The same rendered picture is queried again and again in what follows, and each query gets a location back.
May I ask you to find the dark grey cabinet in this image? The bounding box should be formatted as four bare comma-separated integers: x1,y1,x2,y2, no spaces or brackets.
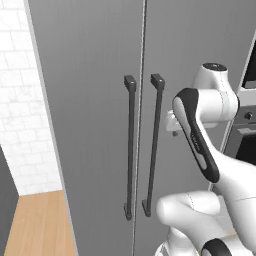
0,145,20,256

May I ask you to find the steel microwave oven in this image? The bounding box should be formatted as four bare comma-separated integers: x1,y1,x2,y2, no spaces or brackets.
237,29,256,107

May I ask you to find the dark fridge door handle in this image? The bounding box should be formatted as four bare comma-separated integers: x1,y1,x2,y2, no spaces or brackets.
123,74,138,221
141,73,166,218

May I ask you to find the grey fridge door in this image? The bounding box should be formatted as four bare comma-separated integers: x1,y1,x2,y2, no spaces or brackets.
23,0,148,256
131,0,256,256

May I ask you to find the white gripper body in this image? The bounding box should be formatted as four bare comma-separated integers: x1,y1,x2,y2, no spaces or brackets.
165,109,183,133

